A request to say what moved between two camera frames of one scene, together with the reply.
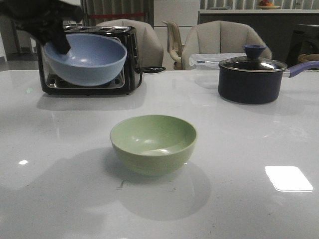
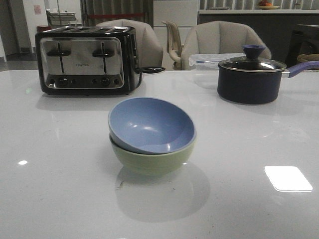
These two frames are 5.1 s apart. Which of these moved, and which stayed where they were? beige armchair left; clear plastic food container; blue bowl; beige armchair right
Moved: blue bowl
Stayed: beige armchair right; beige armchair left; clear plastic food container
